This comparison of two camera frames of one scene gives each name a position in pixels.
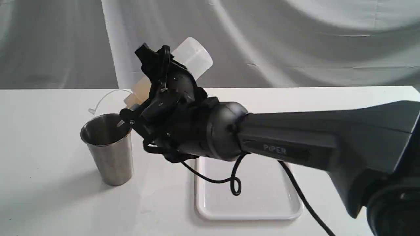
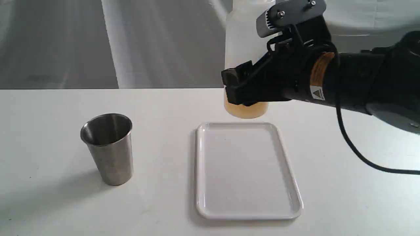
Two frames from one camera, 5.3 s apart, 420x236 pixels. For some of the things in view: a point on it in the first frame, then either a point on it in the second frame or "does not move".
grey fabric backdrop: x=46 y=44 does not move
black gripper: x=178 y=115 -> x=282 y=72
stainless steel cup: x=111 y=146 does not move
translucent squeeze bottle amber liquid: x=192 y=53 -> x=243 y=44
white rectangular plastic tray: x=267 y=192 does not move
